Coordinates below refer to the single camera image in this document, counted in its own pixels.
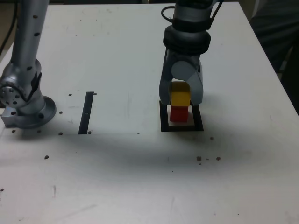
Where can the black tape strip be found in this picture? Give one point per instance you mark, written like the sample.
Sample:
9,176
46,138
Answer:
85,114

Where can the black tape square outline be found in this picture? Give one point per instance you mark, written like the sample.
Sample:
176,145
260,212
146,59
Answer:
163,119

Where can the yellow cube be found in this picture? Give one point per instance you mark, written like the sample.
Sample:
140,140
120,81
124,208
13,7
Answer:
180,99

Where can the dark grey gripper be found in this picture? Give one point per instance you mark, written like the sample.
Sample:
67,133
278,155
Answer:
184,56

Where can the red cube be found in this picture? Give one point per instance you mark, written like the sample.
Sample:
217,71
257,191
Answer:
178,114

